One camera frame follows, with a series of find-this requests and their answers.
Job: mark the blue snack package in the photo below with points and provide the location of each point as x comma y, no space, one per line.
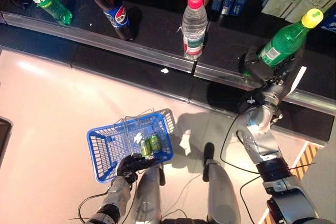
329,24

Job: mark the green soda can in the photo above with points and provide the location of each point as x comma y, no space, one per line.
153,142
145,147

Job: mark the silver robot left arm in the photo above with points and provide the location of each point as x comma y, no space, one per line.
118,190

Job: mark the clear water bottle red cap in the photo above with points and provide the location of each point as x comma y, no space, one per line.
194,24

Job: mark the black store shelf clear rail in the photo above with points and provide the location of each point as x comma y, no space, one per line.
157,32

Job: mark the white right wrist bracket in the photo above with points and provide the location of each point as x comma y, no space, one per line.
299,77

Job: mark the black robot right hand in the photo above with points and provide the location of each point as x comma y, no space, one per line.
260,73

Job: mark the pepsi cola bottle blue cap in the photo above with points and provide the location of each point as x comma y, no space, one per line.
118,16

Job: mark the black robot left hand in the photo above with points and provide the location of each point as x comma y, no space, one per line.
131,166

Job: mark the blue plastic shopping basket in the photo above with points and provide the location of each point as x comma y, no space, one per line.
105,145

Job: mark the dark brown shelf unit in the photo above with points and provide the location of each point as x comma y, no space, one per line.
5,140

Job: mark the white paper scrap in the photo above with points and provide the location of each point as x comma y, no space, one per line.
164,70

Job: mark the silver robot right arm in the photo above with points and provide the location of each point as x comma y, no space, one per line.
260,142

